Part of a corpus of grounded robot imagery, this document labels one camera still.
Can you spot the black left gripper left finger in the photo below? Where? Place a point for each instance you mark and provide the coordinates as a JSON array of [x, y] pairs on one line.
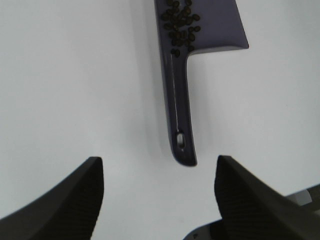
[[69, 211]]

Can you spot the pile of coffee beans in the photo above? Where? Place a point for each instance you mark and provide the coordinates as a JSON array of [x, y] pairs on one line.
[[179, 20]]

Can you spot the purple plastic dustpan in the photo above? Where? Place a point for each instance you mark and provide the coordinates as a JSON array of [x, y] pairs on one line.
[[221, 30]]

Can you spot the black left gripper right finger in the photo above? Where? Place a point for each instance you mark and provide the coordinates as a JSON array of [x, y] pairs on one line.
[[251, 210]]

